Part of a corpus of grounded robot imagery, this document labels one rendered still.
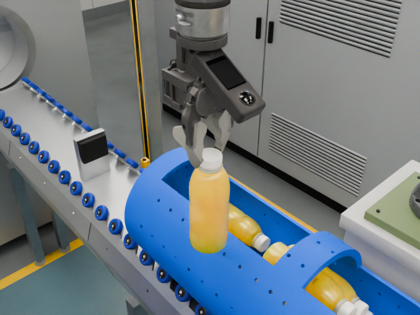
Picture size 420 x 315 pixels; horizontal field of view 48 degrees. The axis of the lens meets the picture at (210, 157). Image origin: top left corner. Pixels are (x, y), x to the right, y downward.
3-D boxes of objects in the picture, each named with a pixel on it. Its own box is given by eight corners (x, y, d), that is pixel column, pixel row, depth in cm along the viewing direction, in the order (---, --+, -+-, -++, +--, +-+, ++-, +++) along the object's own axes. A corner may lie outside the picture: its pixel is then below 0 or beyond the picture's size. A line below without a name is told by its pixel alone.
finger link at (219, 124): (210, 136, 83) (204, 92, 77) (234, 150, 79) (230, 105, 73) (197, 145, 81) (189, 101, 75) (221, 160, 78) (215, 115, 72)
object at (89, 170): (107, 167, 160) (100, 127, 152) (113, 172, 158) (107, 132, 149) (80, 178, 155) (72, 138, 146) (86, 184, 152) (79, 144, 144)
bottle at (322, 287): (282, 251, 101) (357, 306, 90) (260, 274, 99) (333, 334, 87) (279, 233, 96) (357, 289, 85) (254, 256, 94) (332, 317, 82)
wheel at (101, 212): (103, 202, 138) (97, 201, 136) (111, 210, 135) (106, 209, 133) (96, 215, 138) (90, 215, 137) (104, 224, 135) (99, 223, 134)
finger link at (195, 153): (178, 155, 79) (185, 103, 75) (202, 170, 75) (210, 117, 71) (163, 159, 77) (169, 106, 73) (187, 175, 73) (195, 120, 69)
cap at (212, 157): (221, 169, 75) (222, 159, 74) (197, 167, 75) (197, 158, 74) (222, 154, 78) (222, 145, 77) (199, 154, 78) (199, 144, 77)
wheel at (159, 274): (165, 260, 119) (160, 260, 118) (176, 271, 116) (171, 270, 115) (157, 276, 120) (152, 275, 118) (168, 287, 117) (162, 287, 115)
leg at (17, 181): (43, 256, 252) (15, 159, 216) (48, 262, 248) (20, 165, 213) (32, 262, 249) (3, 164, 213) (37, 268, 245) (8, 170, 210)
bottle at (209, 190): (227, 258, 84) (231, 174, 74) (187, 255, 84) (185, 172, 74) (227, 230, 90) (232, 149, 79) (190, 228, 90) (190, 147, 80)
